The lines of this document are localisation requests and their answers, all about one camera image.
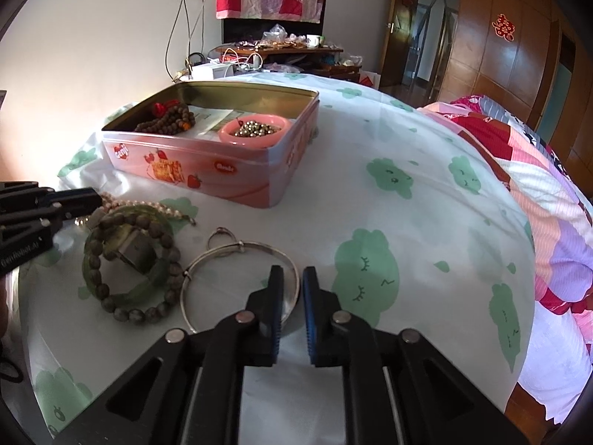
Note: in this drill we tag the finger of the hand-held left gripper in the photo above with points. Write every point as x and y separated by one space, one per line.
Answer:
76 201

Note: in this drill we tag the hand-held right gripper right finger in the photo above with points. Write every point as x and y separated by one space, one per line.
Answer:
309 320

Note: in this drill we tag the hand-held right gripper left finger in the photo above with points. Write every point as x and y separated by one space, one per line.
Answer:
276 320

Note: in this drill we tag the green jade bangle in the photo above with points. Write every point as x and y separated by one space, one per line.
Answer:
92 282

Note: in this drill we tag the silver bangle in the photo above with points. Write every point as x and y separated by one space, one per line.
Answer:
187 308

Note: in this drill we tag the pink tin box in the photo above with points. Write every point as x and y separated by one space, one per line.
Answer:
222 171

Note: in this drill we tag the pink bangle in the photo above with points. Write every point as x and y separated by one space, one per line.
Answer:
227 136

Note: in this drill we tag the white green cloud tablecloth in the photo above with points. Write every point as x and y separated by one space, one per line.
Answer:
417 222

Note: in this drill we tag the printed paper leaflet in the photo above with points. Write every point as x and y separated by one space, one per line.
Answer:
215 118

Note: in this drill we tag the white box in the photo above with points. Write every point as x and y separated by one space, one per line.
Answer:
208 72

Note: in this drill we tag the black television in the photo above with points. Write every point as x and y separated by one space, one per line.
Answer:
245 30

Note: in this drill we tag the white bed sheet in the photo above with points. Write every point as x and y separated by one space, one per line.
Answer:
556 361

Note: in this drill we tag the wooden tv cabinet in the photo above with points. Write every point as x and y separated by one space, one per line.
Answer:
333 62

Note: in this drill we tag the crumpled plastic bag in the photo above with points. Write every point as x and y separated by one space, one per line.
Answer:
274 33

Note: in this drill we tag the patchwork bed quilt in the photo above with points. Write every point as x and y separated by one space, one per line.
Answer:
551 204

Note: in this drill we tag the white mug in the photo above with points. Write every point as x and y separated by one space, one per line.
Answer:
313 41

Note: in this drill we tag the wooden door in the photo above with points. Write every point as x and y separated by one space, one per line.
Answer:
394 32

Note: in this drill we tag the wooden wardrobe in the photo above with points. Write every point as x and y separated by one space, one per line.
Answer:
523 69

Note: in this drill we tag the red paper decoration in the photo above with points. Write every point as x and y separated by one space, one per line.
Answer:
504 28

